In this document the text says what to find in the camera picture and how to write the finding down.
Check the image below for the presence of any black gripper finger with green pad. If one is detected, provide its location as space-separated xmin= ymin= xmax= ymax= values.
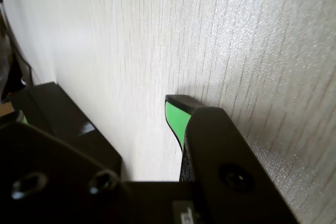
xmin=164 ymin=94 xmax=300 ymax=224

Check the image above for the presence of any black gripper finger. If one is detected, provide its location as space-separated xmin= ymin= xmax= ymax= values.
xmin=0 ymin=109 xmax=139 ymax=224

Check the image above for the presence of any black cardboard box tray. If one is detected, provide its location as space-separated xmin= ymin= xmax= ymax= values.
xmin=9 ymin=84 xmax=36 ymax=120

